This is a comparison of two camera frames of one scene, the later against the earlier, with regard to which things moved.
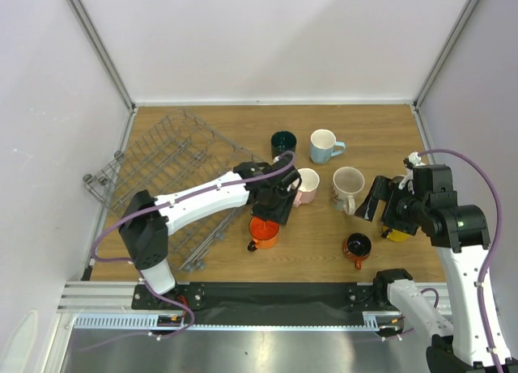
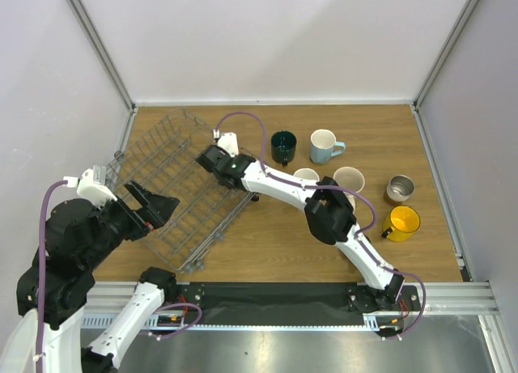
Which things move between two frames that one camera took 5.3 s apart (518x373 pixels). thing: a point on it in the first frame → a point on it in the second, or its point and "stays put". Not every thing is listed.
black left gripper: [280, 214] → [156, 210]
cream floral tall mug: [347, 182] stays put
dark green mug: [282, 141] stays put
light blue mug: [322, 153] stays put
